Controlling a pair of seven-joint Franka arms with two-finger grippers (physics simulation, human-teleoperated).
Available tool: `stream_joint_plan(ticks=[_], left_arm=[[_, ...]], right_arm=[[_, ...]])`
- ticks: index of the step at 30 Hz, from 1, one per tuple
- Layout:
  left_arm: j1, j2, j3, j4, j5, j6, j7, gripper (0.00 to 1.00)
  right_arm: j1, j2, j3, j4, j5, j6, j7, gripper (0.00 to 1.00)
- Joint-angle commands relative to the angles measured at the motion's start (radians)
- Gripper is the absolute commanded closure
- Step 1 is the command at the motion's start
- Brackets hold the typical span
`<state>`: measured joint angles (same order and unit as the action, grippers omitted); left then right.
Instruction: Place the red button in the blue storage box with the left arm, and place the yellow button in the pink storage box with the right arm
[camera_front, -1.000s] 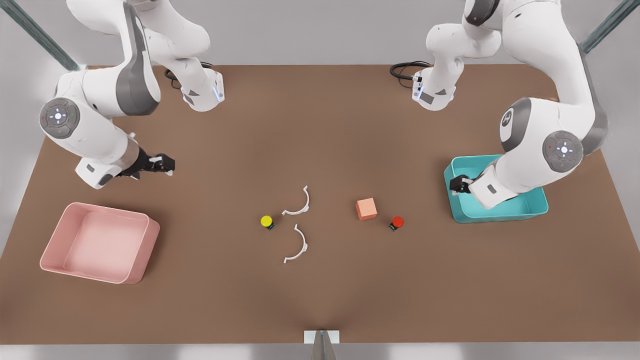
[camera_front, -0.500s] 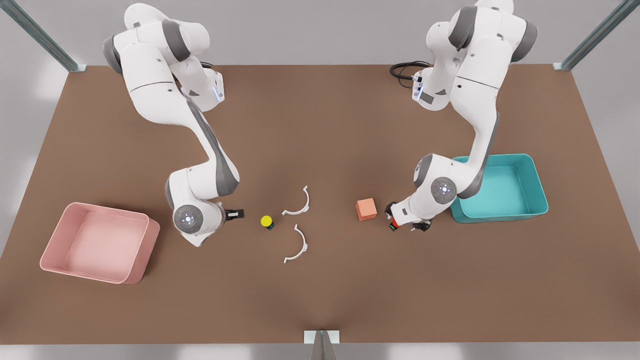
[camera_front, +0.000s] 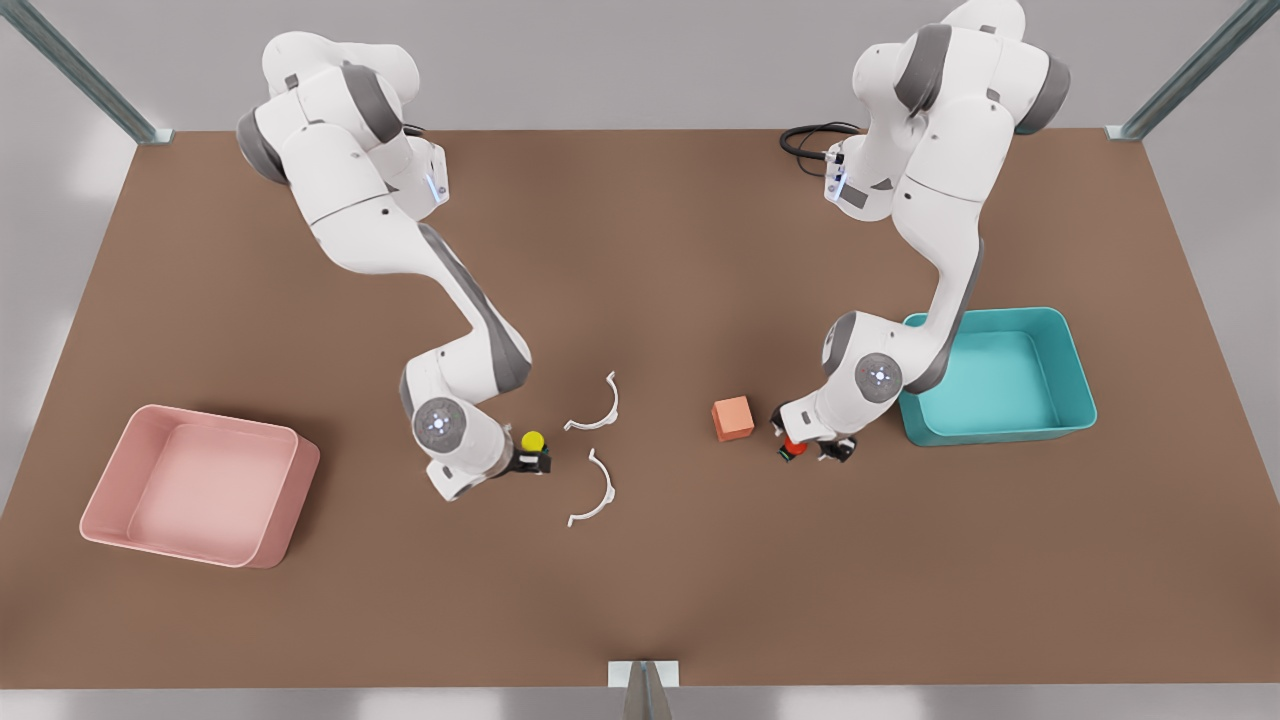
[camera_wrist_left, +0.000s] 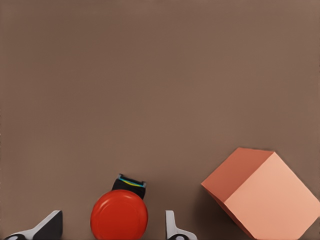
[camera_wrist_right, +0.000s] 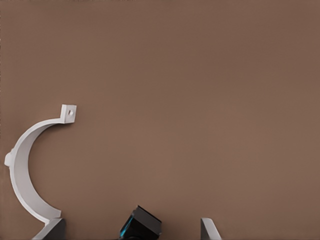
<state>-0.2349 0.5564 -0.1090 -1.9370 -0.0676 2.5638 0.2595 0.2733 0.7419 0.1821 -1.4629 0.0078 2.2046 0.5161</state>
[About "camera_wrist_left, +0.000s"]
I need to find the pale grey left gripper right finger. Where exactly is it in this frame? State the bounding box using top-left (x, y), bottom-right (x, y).
top-left (165, 210), bottom-right (198, 240)

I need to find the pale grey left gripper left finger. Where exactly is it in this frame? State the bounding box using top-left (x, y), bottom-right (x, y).
top-left (4, 210), bottom-right (64, 240)

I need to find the red push button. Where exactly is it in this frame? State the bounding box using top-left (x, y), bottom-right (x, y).
top-left (90, 173), bottom-right (149, 240)

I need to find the pink storage box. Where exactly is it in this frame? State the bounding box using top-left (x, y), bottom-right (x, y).
top-left (200, 147), bottom-right (320, 240)

